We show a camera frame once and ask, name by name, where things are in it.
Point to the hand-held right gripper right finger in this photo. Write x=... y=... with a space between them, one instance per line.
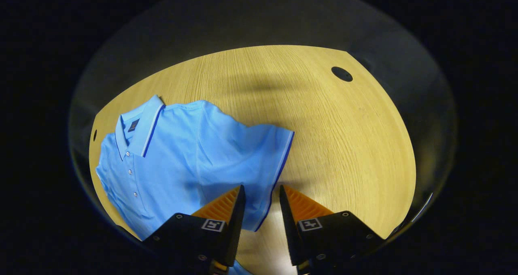
x=289 y=230

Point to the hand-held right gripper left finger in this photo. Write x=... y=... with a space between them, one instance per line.
x=234 y=226

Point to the light blue T-shirt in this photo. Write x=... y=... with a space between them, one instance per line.
x=182 y=157

